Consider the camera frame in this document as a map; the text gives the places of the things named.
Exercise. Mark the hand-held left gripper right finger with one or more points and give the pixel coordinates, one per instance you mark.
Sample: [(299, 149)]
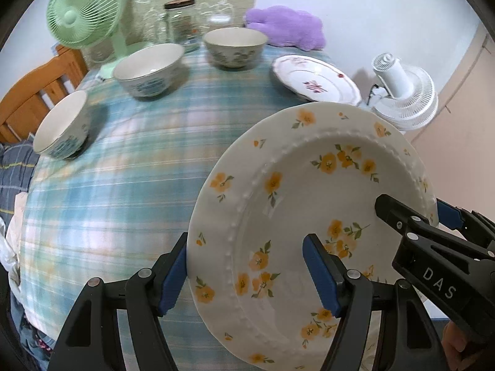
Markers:
[(317, 270)]

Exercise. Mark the person's right hand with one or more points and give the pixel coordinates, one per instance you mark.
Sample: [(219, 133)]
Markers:
[(454, 342)]

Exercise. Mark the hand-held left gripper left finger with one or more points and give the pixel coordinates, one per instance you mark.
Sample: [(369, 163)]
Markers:
[(172, 278)]

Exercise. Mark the white crumpled cloth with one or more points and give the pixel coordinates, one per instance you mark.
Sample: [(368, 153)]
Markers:
[(9, 239)]

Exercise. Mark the dark blue plaid bedding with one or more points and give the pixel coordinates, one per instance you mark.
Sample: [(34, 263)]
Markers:
[(15, 174)]

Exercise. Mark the blue plaid tablecloth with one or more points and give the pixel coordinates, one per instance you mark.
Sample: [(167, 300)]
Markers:
[(135, 201)]

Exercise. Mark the beige bowl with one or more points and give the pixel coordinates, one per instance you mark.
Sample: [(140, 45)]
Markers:
[(236, 48)]

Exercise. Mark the green desk fan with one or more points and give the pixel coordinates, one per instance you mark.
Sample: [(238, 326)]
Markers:
[(81, 7)]

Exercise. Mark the cotton swab container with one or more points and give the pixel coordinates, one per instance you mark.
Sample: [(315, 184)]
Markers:
[(220, 19)]

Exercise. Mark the white desk fan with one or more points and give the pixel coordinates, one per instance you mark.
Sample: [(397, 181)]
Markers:
[(410, 96)]

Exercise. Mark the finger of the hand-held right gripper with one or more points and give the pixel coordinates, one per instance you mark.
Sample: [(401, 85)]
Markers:
[(444, 262), (448, 214)]

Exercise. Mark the blue floral ceramic bowl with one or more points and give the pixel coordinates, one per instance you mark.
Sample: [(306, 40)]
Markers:
[(151, 67), (64, 123)]

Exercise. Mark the yellow floral white plate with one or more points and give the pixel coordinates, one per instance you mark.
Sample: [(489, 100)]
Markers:
[(290, 208)]

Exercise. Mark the wooden furniture frame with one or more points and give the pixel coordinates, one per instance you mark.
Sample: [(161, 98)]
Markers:
[(34, 81)]

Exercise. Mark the purple plush toy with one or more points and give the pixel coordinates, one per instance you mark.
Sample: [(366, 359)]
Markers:
[(286, 27)]

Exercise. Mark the glass mug jar with lid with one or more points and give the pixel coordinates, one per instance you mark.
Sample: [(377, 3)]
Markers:
[(183, 27)]

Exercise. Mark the pink floral white plate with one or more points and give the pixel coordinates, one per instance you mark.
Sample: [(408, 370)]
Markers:
[(309, 75)]

